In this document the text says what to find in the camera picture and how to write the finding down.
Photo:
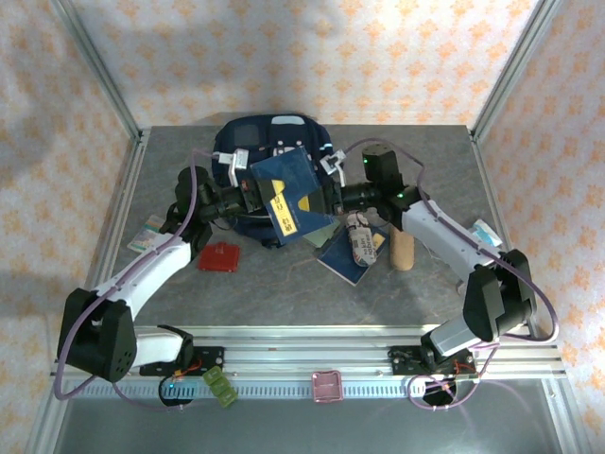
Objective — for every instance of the blue notebook with yellow label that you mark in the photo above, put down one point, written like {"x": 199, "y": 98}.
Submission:
{"x": 293, "y": 175}

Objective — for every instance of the light green card holder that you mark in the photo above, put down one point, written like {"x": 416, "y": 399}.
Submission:
{"x": 321, "y": 236}

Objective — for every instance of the newspaper print pencil pouch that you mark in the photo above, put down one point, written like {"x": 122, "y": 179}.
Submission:
{"x": 364, "y": 246}

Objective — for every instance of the navy blue backpack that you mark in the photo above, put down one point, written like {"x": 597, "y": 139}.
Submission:
{"x": 262, "y": 137}

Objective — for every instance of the red wallet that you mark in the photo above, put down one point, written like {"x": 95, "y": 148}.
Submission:
{"x": 219, "y": 257}

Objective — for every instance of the brown cork glasses case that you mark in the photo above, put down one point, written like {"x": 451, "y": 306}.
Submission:
{"x": 402, "y": 255}

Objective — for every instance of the plain blue notebook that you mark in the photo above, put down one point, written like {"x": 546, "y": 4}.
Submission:
{"x": 338, "y": 265}

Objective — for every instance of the blue face mask pack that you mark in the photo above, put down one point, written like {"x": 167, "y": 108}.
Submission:
{"x": 484, "y": 232}

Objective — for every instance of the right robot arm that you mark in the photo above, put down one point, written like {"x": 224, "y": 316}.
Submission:
{"x": 444, "y": 236}

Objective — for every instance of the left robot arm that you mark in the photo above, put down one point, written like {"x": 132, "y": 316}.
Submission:
{"x": 156, "y": 269}

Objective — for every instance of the green white paper packet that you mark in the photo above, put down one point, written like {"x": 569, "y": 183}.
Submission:
{"x": 144, "y": 236}

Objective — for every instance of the green button pad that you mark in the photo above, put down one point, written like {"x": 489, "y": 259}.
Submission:
{"x": 219, "y": 385}

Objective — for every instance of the pink square tray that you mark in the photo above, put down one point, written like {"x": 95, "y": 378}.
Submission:
{"x": 326, "y": 387}

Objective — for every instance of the aluminium side rail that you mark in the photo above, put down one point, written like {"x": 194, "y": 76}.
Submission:
{"x": 490, "y": 179}
{"x": 125, "y": 189}

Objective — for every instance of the aluminium mounting rail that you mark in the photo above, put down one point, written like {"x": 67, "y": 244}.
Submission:
{"x": 302, "y": 350}

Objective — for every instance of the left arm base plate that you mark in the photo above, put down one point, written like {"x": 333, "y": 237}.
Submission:
{"x": 212, "y": 355}

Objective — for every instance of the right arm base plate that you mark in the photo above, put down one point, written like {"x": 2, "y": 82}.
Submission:
{"x": 402, "y": 359}

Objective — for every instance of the aluminium frame post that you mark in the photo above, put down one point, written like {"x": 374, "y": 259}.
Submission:
{"x": 514, "y": 71}
{"x": 100, "y": 71}

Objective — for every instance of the aluminium lower frame bar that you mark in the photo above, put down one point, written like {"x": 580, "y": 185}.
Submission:
{"x": 47, "y": 421}
{"x": 572, "y": 440}

